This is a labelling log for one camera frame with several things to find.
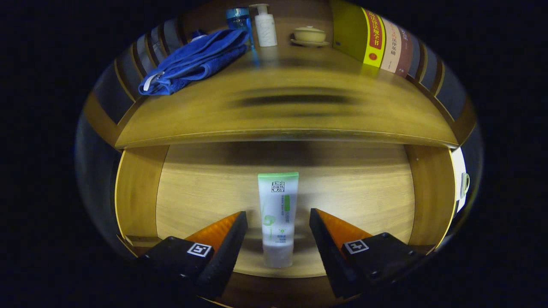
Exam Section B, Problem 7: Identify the brown book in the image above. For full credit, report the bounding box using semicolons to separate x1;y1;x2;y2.
395;27;414;78

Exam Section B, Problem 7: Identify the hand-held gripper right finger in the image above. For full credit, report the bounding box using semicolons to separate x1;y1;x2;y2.
309;208;426;300

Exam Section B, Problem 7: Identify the orange and white book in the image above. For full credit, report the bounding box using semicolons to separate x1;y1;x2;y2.
380;17;403;73

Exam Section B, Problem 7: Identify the white pump bottle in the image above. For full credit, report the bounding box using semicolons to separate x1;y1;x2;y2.
250;3;278;47

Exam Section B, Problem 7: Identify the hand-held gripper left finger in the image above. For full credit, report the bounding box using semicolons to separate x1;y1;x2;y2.
137;210;249;300

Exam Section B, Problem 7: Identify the thick yellow book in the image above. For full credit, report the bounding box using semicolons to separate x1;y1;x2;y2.
332;0;386;68

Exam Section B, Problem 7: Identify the white tube with green print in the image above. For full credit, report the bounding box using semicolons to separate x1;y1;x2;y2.
258;172;299;269

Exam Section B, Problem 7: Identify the tall teal bottle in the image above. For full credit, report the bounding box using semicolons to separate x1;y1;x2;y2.
226;8;254;50

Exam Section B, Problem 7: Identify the white side table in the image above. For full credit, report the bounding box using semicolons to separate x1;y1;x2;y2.
450;147;467;213

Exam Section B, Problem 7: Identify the folded blue towel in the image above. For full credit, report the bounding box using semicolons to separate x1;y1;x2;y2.
138;28;251;96

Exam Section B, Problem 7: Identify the wooden countertop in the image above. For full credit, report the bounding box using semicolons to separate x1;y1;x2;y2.
115;43;459;149

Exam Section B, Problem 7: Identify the yellow lidded teacup with saucer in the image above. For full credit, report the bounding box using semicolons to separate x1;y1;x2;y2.
290;26;330;47

